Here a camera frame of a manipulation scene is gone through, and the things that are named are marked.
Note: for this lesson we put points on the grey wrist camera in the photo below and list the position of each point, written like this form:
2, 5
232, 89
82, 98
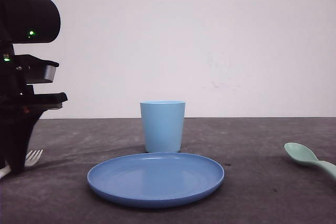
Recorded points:
41, 71

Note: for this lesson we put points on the white plastic fork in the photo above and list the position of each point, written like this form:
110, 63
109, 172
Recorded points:
32, 158

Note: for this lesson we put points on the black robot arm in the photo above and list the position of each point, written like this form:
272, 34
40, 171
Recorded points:
25, 22

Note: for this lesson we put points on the blue plastic plate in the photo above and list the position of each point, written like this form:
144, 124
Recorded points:
156, 180

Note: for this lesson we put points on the mint green plastic spoon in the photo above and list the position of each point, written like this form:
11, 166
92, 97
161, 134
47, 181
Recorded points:
305, 157

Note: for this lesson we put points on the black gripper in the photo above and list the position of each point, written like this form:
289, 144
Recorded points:
17, 125

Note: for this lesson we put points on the light blue plastic cup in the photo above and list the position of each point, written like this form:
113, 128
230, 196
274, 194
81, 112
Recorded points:
163, 123

